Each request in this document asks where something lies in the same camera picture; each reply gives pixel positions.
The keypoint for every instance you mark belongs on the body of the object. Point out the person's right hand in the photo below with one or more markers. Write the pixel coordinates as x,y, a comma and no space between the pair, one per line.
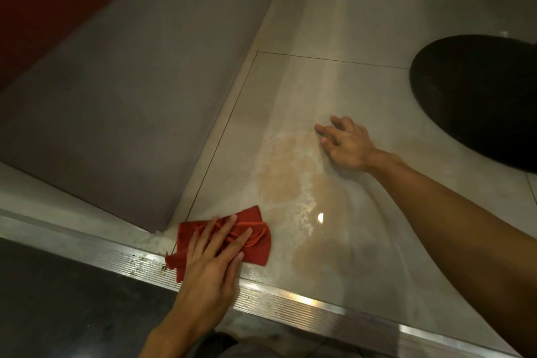
350,146

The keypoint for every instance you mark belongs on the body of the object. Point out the person's left hand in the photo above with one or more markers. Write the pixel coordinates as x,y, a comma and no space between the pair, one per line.
205,286

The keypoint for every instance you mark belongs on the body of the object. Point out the red cloth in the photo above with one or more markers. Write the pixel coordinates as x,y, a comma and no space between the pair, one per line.
256,249

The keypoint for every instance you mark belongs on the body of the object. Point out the person's right forearm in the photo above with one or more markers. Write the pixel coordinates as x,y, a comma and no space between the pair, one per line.
470,244

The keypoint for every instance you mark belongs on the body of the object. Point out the beige tiled floor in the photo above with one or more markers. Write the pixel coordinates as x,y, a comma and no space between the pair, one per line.
356,13

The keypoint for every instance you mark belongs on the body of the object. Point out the black round table base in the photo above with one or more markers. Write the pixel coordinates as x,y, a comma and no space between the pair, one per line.
474,102

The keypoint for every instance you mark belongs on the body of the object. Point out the grey bench base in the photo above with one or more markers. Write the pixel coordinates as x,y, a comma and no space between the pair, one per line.
126,97

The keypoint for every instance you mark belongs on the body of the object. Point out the red bench seat cushion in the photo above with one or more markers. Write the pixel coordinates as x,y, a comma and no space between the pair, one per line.
42,1

